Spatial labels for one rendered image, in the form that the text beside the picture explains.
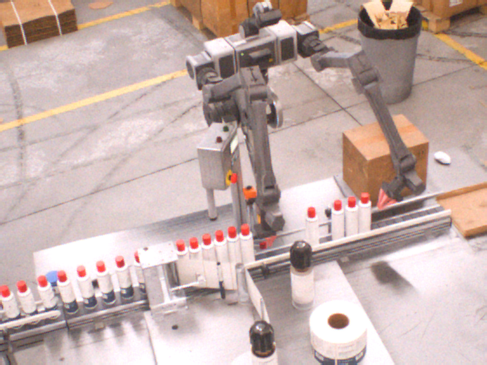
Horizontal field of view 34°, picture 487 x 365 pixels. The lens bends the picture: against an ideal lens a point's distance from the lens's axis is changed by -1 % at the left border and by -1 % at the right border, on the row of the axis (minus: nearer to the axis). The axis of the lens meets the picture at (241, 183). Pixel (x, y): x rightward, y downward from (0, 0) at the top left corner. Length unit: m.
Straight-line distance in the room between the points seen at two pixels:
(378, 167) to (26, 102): 3.60
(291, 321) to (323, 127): 2.72
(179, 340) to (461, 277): 1.14
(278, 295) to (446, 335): 0.65
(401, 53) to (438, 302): 2.73
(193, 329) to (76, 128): 3.13
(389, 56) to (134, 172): 1.91
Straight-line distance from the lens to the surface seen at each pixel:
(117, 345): 3.12
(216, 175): 2.94
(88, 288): 3.12
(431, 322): 3.10
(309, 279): 2.95
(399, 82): 5.71
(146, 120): 5.84
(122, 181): 5.28
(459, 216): 3.55
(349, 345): 2.78
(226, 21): 6.42
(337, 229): 3.27
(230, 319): 3.05
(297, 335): 2.98
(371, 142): 3.47
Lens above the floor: 3.13
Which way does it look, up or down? 38 degrees down
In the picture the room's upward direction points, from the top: 6 degrees counter-clockwise
